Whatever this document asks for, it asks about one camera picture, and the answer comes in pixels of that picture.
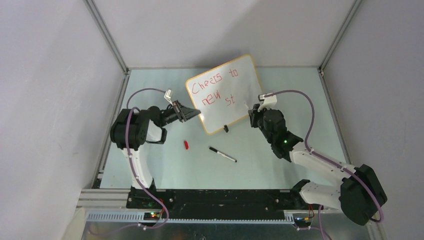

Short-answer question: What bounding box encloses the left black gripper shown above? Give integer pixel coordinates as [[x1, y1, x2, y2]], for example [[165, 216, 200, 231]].
[[159, 100, 200, 127]]

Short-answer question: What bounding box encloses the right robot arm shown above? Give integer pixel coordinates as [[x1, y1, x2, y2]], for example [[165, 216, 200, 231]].
[[248, 103, 388, 226]]

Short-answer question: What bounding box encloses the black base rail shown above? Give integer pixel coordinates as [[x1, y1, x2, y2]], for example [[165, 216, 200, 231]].
[[126, 187, 309, 221]]

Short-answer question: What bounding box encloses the aluminium frame front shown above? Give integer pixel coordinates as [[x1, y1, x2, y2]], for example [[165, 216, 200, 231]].
[[76, 188, 379, 223]]

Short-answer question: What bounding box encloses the black capped marker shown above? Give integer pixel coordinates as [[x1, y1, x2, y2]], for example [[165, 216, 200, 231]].
[[208, 146, 238, 163]]

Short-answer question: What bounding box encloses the yellow-framed whiteboard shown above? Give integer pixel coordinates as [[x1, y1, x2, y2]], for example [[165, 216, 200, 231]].
[[185, 54, 263, 135]]

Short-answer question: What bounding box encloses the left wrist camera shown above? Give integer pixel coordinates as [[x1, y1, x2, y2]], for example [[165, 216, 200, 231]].
[[164, 88, 173, 106]]

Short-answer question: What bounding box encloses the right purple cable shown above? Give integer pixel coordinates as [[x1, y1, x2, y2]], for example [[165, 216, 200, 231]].
[[264, 89, 385, 240]]

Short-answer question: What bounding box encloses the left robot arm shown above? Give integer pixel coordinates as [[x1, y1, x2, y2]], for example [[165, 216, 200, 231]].
[[109, 100, 201, 208]]

